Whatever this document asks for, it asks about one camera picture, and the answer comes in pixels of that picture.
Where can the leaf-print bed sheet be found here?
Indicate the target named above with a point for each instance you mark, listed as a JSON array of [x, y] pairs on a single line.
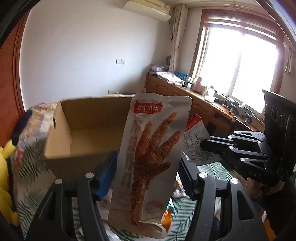
[[33, 178]]

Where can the white air conditioner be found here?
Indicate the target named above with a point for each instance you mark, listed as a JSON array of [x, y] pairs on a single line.
[[157, 10]]

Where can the wooden-framed window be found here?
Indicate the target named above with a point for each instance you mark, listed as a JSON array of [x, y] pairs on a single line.
[[240, 55]]

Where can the beige curtain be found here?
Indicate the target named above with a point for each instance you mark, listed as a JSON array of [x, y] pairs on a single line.
[[180, 18]]

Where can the brown cardboard box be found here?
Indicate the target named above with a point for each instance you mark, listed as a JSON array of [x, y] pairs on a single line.
[[84, 132]]

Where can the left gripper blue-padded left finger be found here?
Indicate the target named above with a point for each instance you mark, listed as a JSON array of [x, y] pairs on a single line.
[[54, 218]]

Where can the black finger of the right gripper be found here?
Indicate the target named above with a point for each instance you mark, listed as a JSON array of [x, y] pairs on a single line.
[[241, 151]]

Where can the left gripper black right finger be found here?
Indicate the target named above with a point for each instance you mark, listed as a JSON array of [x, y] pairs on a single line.
[[223, 209]]

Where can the floral quilt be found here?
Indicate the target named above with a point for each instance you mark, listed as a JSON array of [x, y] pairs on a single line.
[[35, 122]]

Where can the white snack packet with label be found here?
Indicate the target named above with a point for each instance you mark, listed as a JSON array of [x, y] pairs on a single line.
[[195, 133]]

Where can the white wall switch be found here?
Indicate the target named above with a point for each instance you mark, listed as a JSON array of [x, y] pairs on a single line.
[[120, 61]]

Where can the yellow plush toy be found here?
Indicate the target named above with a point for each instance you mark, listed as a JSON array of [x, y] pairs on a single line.
[[6, 203]]

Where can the chicken foot snack packet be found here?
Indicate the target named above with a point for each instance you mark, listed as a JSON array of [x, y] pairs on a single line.
[[148, 161]]

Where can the wooden wardrobe door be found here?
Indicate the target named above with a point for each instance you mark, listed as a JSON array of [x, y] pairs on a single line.
[[11, 102]]

